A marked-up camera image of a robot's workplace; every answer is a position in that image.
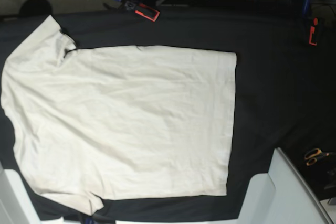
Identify white T-shirt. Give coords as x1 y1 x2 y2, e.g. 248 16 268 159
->
1 17 237 214

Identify blue orange clamp tool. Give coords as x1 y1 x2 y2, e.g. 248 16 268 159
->
115 0 160 22

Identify black table cloth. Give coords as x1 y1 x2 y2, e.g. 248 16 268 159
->
1 8 335 222

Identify orange black clamp right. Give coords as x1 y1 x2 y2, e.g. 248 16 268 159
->
306 17 321 46

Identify white table frame right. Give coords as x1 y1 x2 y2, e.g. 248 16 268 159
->
237 148 333 224

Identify white table frame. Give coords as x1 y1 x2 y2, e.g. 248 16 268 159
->
237 148 333 224
1 167 64 224

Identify orange handled scissors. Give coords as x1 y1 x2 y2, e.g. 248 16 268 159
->
304 148 335 166

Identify white table frame left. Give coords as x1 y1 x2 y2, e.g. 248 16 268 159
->
1 167 64 224

